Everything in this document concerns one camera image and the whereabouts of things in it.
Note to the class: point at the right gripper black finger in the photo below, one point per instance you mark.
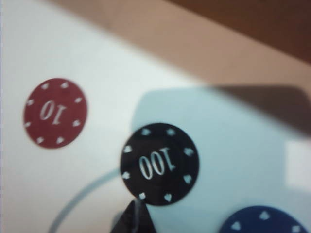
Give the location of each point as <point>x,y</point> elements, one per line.
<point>136,219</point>

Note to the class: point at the blue poker chip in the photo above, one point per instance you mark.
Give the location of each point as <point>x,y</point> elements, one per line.
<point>262,222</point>

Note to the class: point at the black poker chip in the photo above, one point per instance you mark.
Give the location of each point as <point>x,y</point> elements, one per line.
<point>159,165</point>

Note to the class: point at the red poker chip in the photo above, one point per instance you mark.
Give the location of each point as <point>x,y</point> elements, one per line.
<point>56,112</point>

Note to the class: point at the brown cardboard box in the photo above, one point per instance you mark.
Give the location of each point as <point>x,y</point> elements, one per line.
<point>194,36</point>

